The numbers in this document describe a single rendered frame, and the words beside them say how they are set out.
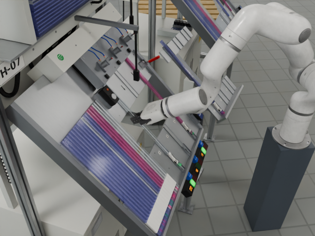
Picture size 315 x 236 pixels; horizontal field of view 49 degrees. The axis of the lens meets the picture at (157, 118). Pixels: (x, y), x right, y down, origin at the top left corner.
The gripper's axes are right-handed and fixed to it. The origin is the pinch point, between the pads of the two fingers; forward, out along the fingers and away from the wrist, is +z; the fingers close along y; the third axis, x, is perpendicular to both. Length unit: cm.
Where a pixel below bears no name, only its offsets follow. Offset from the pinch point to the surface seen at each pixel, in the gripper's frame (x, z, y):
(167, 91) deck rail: 6.5, -0.6, -30.1
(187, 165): 31.9, -6.4, -2.5
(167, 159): 22.4, -2.9, 2.5
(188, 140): 28.6, -4.0, -17.0
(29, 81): -35.1, 26.2, 10.1
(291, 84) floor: 123, -12, -208
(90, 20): -42.2, -6.0, -2.9
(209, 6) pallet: 52, 75, -344
